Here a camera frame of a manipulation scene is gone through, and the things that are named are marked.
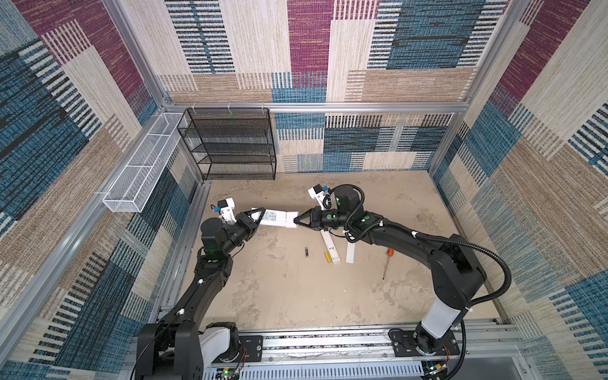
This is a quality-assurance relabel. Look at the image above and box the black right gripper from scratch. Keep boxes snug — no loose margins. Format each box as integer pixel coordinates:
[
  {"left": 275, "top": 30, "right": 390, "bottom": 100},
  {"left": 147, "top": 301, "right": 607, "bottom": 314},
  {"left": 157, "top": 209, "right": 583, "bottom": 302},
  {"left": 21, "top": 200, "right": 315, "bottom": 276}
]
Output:
[{"left": 293, "top": 206, "right": 350, "bottom": 231}]

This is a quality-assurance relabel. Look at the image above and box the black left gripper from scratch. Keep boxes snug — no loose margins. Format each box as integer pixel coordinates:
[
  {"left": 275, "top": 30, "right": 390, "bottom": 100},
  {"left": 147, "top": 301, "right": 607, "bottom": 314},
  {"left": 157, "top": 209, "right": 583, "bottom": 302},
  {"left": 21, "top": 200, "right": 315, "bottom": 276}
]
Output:
[{"left": 221, "top": 207, "right": 264, "bottom": 258}]

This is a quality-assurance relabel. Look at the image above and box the white remote with grey screen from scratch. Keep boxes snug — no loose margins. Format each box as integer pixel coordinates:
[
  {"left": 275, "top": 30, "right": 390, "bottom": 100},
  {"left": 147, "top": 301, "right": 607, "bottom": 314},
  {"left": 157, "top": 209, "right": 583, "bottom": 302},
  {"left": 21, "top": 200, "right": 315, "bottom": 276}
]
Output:
[{"left": 260, "top": 209, "right": 299, "bottom": 228}]

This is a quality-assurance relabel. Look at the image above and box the white battery cover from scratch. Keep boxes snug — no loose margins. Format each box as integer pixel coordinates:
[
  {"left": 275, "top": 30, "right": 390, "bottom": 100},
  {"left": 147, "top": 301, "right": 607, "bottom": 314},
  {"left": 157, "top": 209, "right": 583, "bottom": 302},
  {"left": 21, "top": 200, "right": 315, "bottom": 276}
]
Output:
[{"left": 345, "top": 242, "right": 356, "bottom": 264}]

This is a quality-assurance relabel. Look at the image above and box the orange handled screwdriver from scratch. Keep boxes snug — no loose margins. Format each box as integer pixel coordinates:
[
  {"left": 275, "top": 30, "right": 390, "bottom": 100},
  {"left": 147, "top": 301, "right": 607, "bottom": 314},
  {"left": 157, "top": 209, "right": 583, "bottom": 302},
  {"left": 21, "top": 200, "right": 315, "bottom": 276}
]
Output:
[{"left": 383, "top": 249, "right": 394, "bottom": 280}]

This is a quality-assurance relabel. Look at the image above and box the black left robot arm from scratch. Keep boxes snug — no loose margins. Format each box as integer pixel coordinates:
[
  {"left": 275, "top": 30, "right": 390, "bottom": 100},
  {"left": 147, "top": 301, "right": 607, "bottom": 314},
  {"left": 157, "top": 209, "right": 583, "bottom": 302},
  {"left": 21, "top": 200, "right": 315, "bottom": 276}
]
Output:
[{"left": 130, "top": 207, "right": 266, "bottom": 379}]

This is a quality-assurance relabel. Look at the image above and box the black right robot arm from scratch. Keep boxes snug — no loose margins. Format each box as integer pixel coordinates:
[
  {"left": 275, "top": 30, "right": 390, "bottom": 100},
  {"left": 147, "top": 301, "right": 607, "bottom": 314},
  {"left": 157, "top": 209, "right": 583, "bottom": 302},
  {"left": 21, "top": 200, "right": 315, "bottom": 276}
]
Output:
[{"left": 294, "top": 185, "right": 487, "bottom": 356}]

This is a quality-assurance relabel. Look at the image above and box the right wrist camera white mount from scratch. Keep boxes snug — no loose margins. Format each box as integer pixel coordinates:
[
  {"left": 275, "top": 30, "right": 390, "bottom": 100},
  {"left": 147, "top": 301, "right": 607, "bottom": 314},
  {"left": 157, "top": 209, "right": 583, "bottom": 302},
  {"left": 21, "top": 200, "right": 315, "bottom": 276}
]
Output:
[{"left": 308, "top": 185, "right": 331, "bottom": 210}]

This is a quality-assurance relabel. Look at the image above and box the black wire mesh shelf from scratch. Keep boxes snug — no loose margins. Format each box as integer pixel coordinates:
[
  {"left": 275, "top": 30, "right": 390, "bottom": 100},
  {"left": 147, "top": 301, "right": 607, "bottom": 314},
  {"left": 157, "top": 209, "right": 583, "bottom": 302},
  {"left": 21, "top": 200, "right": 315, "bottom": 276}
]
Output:
[{"left": 177, "top": 108, "right": 277, "bottom": 181}]

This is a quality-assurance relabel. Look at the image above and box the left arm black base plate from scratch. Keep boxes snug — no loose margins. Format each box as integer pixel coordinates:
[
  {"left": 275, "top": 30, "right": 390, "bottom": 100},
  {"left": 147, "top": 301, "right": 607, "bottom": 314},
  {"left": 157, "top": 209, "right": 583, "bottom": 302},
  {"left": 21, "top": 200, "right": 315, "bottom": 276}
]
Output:
[{"left": 237, "top": 335, "right": 264, "bottom": 364}]

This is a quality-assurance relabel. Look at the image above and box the white wire mesh basket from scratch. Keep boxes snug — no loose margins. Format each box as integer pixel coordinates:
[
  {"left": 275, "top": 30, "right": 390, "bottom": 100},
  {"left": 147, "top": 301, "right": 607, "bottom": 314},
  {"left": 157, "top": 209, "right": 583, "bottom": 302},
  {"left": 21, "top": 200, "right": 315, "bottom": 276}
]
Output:
[{"left": 103, "top": 112, "right": 182, "bottom": 213}]

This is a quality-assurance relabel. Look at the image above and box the aluminium front rail frame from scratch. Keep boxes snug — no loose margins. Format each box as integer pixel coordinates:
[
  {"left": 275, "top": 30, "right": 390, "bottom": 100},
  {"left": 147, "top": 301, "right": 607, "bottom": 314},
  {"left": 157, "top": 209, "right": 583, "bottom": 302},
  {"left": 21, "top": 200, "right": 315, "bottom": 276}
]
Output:
[{"left": 118, "top": 325, "right": 538, "bottom": 380}]

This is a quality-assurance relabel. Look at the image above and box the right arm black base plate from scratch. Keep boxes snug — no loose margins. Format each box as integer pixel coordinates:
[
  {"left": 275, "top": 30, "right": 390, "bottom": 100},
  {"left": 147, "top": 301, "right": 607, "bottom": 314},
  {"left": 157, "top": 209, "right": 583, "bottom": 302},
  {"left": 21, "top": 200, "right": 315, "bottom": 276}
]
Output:
[{"left": 388, "top": 329, "right": 461, "bottom": 357}]

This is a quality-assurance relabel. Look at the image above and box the black corrugated cable conduit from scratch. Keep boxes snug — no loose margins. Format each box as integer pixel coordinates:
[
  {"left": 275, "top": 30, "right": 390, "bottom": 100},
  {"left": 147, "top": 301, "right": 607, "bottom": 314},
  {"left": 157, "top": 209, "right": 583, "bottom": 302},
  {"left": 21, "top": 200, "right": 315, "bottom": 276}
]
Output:
[{"left": 327, "top": 184, "right": 513, "bottom": 307}]

